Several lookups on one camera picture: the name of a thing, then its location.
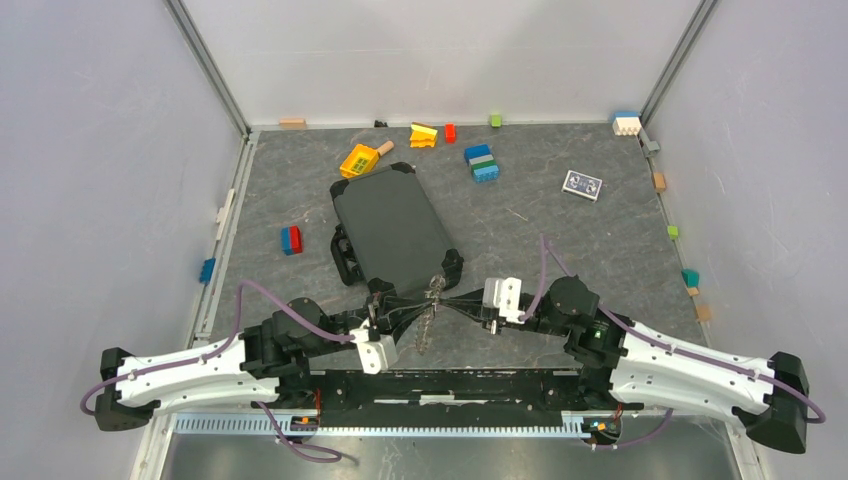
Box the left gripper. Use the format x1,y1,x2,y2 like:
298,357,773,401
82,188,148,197
304,292,436,358

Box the metal disc keyring with rings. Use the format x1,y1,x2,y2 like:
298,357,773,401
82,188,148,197
415,275,447,355

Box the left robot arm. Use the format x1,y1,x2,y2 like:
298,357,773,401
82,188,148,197
81,296,432,432

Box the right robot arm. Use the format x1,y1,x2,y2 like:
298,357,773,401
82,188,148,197
442,276,811,454

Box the dark grey hard case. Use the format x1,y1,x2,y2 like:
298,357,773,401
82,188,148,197
329,162,464,298

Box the red blue brick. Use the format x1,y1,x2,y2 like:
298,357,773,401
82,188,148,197
280,225,303,256

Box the blue green stacked bricks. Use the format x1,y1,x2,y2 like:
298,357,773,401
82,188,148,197
464,144,500,183

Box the blue playing card box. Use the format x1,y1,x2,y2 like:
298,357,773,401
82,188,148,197
562,170,603,202

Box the yellow toy window block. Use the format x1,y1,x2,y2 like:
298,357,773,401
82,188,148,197
339,144,380,178

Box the wooden peg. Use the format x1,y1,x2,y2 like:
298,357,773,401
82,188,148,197
377,140,395,156

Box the red small block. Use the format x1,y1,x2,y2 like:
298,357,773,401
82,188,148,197
444,123,457,144

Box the yellow orange wedge blocks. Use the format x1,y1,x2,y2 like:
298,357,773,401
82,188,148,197
409,122,438,148

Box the teal block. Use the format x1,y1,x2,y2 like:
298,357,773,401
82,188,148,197
681,268,700,288

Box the tan wooden block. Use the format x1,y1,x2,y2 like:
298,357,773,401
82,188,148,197
278,118,307,130

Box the orange wooden block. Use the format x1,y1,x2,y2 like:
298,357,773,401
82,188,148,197
652,172,667,194

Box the white blue brick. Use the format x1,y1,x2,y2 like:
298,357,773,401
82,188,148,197
611,111,642,136

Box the grey brick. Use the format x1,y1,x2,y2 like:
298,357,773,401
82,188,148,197
639,139,661,159

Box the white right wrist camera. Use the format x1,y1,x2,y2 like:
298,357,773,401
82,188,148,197
482,277,525,324

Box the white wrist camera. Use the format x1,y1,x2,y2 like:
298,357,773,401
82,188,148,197
482,277,525,324
351,328,398,375

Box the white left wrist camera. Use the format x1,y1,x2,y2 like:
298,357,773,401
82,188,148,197
351,328,398,375

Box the blue block at left wall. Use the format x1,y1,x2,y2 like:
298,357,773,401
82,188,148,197
198,258,216,285

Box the white cable duct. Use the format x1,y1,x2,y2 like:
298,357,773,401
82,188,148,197
173,413,590,440

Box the tan block at right wall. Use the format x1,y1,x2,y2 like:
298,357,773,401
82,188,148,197
695,304,712,323

